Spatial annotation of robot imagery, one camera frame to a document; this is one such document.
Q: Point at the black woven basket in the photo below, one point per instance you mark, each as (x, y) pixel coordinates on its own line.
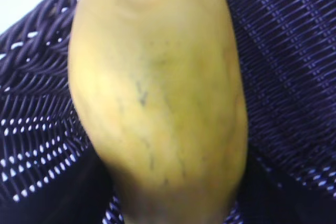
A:
(51, 174)

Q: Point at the yellow mango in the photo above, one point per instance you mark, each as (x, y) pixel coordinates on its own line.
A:
(158, 89)

